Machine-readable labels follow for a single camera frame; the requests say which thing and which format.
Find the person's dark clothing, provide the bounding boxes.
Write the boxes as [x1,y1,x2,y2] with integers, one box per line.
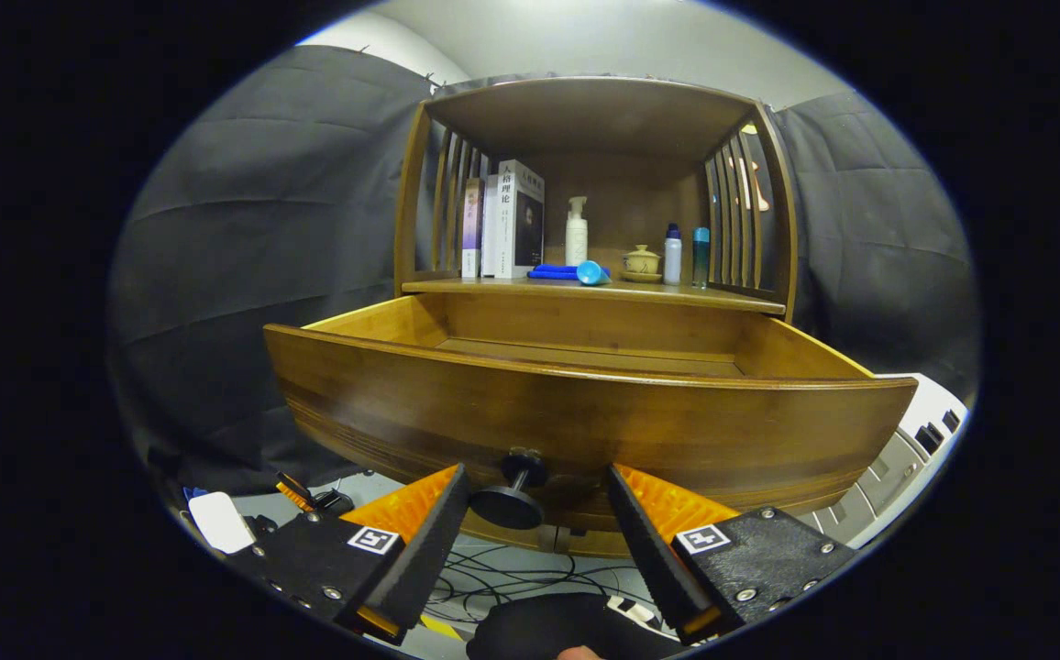
[466,592,687,660]

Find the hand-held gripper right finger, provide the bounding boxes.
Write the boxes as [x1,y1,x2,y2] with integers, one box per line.
[606,463,858,643]

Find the purple book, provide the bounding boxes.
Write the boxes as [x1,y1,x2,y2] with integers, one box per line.
[461,178,485,280]

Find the black backdrop cloth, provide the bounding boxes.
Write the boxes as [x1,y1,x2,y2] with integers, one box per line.
[106,46,983,496]

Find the white portrait book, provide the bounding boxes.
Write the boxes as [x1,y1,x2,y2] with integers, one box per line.
[497,159,547,280]

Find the wooden cabinet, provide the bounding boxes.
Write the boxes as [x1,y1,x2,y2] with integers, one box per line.
[392,76,800,322]

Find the wooden drawer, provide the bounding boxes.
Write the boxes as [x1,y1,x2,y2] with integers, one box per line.
[262,291,919,558]

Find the white filing cabinet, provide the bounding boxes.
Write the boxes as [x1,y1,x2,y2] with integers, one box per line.
[796,373,969,551]

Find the wooden countertop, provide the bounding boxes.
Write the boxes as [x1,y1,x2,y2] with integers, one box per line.
[402,275,788,316]

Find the black drawer knob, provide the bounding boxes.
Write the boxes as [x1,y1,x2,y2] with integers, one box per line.
[469,447,549,531]

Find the white pump bottle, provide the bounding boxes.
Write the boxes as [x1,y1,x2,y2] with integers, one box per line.
[565,196,589,268]

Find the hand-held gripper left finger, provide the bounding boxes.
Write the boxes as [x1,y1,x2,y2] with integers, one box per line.
[237,463,473,645]

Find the black floor cables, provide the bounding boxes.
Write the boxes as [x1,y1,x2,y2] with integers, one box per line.
[425,541,678,633]

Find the white flat device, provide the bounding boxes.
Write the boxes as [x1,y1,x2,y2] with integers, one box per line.
[188,491,258,555]

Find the white power strip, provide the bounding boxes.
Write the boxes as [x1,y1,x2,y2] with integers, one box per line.
[605,594,678,638]

